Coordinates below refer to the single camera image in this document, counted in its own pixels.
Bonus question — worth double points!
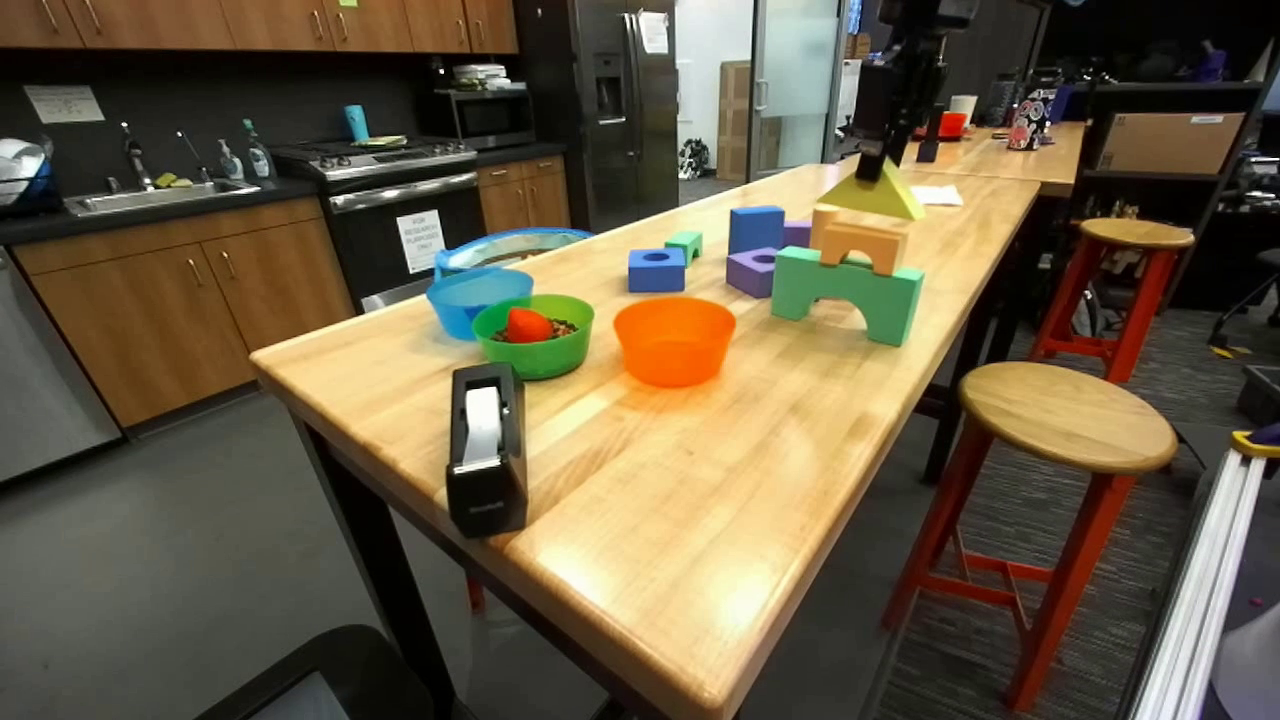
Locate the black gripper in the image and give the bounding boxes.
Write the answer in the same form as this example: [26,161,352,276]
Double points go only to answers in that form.
[854,30,952,187]

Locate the yellow foam triangle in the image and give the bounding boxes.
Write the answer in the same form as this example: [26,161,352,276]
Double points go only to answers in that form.
[811,156,927,228]

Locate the brown wooden block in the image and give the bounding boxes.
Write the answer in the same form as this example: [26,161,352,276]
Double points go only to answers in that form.
[811,214,913,278]

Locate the big green foam arch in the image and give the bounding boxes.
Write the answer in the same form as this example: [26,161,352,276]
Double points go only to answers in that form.
[769,244,927,348]

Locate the cardboard box stack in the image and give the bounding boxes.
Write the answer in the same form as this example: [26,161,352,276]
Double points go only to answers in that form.
[718,54,760,185]

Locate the frosted glass door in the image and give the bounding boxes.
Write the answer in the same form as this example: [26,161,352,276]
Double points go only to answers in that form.
[745,0,848,174]

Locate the colourful small box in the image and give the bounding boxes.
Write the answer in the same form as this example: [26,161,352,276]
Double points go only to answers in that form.
[1004,88,1062,156]

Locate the blue foam cube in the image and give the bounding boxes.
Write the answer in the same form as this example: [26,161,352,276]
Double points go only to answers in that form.
[724,204,790,259]

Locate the purple block with hole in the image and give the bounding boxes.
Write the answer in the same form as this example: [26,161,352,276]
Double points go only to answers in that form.
[724,244,785,300]

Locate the wooden stool red legs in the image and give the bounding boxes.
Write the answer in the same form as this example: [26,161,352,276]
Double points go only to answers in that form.
[1033,210,1202,386]
[881,354,1185,712]

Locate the black framed brown board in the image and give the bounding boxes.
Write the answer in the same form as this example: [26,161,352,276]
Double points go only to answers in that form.
[1073,76,1274,185]

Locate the blue block with hole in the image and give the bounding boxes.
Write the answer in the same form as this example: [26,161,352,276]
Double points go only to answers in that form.
[623,244,688,296]

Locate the dark stainless fridge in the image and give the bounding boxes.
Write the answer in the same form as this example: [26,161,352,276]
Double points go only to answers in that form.
[517,0,685,230]

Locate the orange plastic bowl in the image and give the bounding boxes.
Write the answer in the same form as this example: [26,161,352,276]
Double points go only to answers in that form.
[611,291,740,393]

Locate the red toy fruit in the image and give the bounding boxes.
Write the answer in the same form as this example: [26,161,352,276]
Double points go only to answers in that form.
[500,305,562,348]

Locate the stainless microwave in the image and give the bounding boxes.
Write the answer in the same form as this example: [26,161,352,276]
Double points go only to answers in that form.
[428,84,541,151]

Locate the green plastic bowl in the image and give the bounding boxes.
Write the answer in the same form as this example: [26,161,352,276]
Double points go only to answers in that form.
[468,291,599,384]

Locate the stacked dishes on microwave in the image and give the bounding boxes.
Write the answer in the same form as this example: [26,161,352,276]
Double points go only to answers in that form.
[447,61,514,97]

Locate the blue plastic bowl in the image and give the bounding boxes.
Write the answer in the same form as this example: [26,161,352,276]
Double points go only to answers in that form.
[424,265,538,343]

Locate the white notice on oven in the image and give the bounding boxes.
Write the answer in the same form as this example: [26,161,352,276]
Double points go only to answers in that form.
[394,204,453,278]

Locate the white-edged robot cart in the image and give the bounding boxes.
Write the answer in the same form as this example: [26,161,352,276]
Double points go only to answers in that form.
[1134,443,1274,720]

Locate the black tape dispenser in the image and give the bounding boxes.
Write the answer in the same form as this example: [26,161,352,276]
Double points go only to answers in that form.
[440,360,531,539]

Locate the stainless black oven range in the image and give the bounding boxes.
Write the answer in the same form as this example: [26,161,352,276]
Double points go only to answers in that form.
[271,135,494,316]

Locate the clear soap bottle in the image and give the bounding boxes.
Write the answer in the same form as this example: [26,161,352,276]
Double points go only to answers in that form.
[213,135,250,187]
[241,117,279,185]

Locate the black chair back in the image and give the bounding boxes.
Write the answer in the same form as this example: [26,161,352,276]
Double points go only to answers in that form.
[195,620,443,720]

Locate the stainless kitchen sink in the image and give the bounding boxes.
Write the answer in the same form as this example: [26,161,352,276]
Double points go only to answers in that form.
[60,174,270,219]

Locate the wooden sink base cabinet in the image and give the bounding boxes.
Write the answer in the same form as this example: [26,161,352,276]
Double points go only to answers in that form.
[12,194,358,433]

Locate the kitchen faucet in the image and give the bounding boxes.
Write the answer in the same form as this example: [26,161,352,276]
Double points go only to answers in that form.
[116,117,160,194]

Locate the white rounded appliance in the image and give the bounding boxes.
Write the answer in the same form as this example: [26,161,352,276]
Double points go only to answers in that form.
[0,133,55,214]

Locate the yellow black tool handle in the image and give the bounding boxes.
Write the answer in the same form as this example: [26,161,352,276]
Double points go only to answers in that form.
[1227,421,1280,462]

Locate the black table frame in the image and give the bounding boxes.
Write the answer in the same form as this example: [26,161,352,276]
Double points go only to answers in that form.
[285,174,1057,720]

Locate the wooden wall cabinets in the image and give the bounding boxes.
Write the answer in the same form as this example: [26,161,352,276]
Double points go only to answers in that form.
[0,0,520,54]

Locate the white wall plate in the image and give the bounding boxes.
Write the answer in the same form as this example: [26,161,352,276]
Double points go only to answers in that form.
[21,81,110,128]

